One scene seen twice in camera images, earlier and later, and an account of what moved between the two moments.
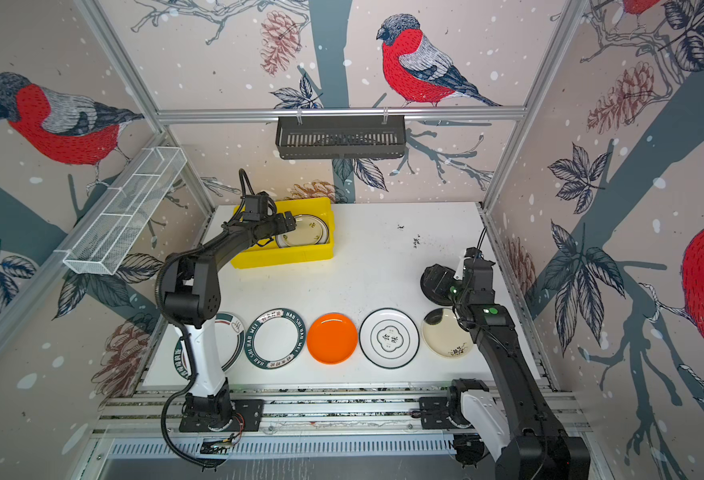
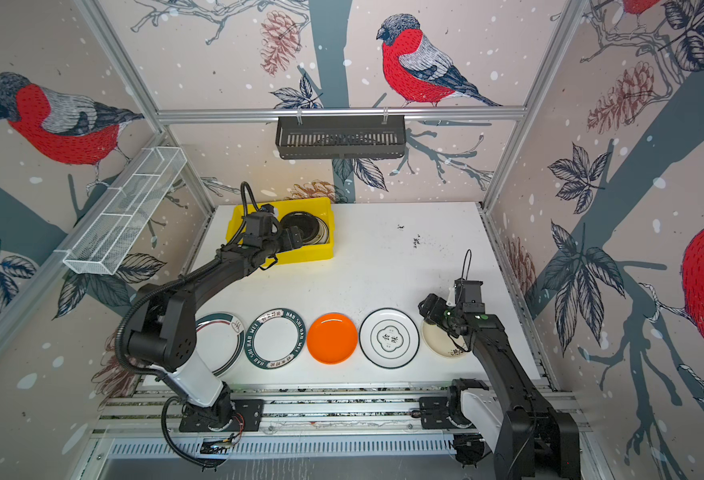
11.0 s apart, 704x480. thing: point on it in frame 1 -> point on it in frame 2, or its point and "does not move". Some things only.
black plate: (436, 282) -> (306, 222)
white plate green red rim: (232, 340) does not move
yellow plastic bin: (272, 254) does not move
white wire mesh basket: (124, 211) does not move
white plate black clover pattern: (389, 338) does not move
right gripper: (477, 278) -> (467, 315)
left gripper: (282, 227) -> (288, 243)
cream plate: (447, 338) does not move
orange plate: (332, 338) does not move
